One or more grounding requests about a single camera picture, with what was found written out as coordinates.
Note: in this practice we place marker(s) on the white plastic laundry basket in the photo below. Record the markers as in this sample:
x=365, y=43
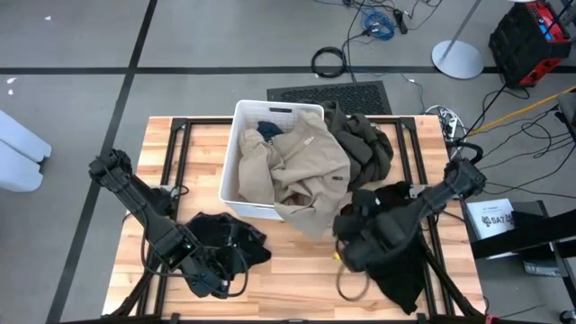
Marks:
x=229, y=180

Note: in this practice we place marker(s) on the black and red case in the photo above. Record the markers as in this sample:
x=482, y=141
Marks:
x=517, y=45

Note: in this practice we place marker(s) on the grey round-base lamp stand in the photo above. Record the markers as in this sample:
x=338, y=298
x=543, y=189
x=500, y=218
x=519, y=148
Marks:
x=456, y=60

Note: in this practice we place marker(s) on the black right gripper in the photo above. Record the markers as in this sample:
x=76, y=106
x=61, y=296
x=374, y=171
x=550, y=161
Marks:
x=362, y=247

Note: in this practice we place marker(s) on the pale blue plastic object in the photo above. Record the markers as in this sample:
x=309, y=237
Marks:
x=22, y=157

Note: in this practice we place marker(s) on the white power strip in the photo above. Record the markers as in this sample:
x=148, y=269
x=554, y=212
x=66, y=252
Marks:
x=452, y=128

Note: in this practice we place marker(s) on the dark navy garment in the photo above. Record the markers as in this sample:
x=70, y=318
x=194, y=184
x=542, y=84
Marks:
x=269, y=129

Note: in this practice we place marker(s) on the black perforated floor mat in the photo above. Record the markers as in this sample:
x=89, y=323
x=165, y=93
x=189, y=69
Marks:
x=351, y=94

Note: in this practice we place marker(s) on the black power strip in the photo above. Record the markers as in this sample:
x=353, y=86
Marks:
x=400, y=21

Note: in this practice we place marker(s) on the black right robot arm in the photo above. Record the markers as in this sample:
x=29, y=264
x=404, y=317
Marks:
x=405, y=220

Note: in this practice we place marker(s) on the black side cart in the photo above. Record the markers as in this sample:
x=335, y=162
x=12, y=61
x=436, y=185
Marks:
x=531, y=234

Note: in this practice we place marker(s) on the white printed cardboard box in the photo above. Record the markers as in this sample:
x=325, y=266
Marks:
x=490, y=218

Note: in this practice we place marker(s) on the dark olive garment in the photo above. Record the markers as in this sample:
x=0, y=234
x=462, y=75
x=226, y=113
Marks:
x=360, y=148

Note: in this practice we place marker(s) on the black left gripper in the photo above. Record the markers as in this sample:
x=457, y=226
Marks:
x=207, y=279

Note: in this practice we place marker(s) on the beige hooded garment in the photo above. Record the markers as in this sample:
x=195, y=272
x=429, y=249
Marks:
x=306, y=171

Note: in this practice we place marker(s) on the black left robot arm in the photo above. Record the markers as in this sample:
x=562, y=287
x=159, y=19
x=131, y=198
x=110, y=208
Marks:
x=148, y=216

